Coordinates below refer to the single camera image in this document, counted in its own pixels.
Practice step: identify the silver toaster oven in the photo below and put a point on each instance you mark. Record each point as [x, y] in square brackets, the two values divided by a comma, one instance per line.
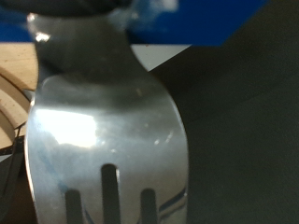
[152, 56]

